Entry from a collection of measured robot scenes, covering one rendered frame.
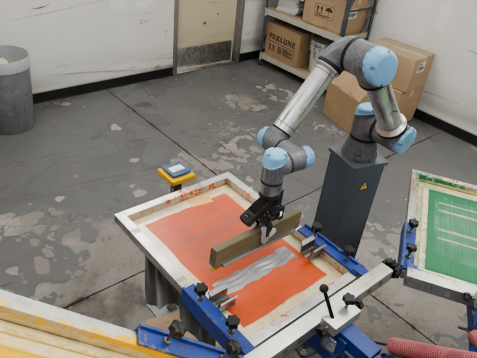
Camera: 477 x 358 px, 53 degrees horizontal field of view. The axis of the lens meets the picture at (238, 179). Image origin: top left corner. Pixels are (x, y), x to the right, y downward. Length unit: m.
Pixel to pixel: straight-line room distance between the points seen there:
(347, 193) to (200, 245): 0.67
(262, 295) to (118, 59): 4.02
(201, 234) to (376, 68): 0.90
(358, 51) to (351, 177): 0.62
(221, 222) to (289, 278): 0.38
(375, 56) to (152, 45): 4.15
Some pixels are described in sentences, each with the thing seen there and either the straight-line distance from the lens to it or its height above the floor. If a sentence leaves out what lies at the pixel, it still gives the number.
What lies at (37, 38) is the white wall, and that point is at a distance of 4.95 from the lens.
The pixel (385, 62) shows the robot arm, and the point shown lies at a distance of 1.60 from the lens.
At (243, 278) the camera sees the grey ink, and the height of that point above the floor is 0.96.
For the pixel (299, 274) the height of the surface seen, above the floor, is 0.95.
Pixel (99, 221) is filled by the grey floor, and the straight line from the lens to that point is 3.49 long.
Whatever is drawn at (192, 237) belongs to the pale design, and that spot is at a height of 0.96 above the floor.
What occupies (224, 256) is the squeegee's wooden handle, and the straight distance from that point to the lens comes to 1.60.
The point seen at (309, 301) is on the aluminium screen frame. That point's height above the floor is 0.99.
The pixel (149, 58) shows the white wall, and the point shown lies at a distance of 5.55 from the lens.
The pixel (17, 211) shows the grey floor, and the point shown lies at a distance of 3.69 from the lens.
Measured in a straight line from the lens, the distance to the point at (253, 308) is 1.66.
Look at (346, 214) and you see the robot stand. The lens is 2.17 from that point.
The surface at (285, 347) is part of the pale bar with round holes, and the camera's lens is 1.48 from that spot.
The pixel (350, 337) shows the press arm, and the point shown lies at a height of 1.04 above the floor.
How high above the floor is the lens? 2.20
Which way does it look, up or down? 34 degrees down
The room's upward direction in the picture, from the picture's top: 7 degrees clockwise
